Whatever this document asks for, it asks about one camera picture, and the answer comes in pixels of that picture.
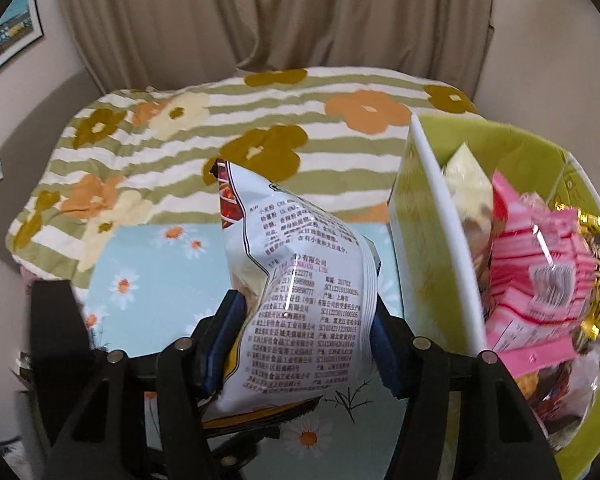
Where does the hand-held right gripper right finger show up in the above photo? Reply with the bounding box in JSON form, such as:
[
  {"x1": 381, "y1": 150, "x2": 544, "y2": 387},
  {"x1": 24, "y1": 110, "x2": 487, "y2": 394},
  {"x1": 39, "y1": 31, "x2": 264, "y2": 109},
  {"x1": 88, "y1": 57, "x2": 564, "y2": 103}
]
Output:
[{"x1": 369, "y1": 305, "x2": 563, "y2": 480}]

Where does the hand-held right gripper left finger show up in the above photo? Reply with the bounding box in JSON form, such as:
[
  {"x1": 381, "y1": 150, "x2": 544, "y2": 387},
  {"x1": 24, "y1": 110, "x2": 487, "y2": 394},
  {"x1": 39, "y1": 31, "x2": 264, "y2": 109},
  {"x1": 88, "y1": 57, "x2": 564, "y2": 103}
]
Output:
[{"x1": 44, "y1": 290, "x2": 248, "y2": 480}]

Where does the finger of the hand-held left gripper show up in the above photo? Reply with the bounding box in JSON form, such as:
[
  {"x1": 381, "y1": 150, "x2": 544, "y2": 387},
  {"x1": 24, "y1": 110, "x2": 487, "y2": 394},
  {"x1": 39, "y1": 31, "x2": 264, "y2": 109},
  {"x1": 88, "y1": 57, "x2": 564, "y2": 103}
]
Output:
[{"x1": 200, "y1": 427, "x2": 276, "y2": 480}]

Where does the white snack bag red print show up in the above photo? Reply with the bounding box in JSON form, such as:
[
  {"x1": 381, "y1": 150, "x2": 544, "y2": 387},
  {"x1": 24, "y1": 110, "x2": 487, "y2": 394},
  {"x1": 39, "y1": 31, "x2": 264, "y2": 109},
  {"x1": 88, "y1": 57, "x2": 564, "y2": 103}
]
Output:
[{"x1": 202, "y1": 158, "x2": 381, "y2": 431}]

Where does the yellow-green bear packet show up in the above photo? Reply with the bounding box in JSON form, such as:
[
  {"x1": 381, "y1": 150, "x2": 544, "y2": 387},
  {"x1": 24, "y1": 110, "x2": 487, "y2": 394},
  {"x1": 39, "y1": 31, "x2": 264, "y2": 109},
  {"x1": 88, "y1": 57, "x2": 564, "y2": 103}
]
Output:
[{"x1": 387, "y1": 112, "x2": 600, "y2": 480}]

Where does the pale cream snack bag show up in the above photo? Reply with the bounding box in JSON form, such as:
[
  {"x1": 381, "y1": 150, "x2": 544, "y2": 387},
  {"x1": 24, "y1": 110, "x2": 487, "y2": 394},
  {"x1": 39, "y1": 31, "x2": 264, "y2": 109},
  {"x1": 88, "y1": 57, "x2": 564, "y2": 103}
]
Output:
[{"x1": 441, "y1": 142, "x2": 495, "y2": 221}]

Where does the light blue daisy tablecloth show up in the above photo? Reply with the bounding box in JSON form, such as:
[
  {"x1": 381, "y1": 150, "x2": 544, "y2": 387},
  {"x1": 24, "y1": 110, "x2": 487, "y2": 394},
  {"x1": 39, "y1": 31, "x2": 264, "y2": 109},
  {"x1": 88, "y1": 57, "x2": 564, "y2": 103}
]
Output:
[{"x1": 82, "y1": 222, "x2": 411, "y2": 480}]

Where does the clear red snack packet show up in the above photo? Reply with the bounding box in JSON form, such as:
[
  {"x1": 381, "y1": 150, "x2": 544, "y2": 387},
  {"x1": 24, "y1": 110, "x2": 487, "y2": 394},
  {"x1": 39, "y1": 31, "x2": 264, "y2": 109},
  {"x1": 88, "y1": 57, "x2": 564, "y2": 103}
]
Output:
[{"x1": 517, "y1": 345, "x2": 600, "y2": 431}]

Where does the pink striped snack packet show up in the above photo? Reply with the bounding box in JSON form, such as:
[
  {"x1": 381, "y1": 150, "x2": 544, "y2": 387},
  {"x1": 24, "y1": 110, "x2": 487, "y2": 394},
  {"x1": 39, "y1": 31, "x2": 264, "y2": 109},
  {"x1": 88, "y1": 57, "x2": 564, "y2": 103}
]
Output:
[{"x1": 482, "y1": 170, "x2": 600, "y2": 376}]

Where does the floral striped blanket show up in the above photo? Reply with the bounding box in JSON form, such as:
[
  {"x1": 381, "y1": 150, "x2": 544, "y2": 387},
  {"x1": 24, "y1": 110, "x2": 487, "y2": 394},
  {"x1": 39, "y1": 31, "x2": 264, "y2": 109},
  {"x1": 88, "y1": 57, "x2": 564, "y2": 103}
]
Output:
[{"x1": 7, "y1": 67, "x2": 481, "y2": 291}]

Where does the beige curtain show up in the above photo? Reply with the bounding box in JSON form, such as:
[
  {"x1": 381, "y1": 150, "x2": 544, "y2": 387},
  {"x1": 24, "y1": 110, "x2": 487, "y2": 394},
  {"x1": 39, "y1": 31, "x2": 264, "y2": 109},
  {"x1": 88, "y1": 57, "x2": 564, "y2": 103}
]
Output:
[{"x1": 52, "y1": 0, "x2": 498, "y2": 106}]

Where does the wall poster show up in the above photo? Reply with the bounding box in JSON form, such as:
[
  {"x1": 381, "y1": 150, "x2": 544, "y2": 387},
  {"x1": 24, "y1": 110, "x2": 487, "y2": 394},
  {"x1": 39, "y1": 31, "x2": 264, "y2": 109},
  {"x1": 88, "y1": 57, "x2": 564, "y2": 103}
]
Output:
[{"x1": 0, "y1": 0, "x2": 46, "y2": 86}]

